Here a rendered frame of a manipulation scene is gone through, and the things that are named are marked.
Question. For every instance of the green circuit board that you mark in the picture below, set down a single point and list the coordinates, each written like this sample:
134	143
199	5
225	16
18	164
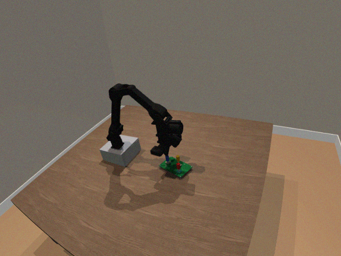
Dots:
175	165

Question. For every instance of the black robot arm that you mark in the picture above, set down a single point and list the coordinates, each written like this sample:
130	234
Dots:
156	111

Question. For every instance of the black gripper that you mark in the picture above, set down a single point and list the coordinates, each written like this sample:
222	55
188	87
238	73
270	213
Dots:
162	148

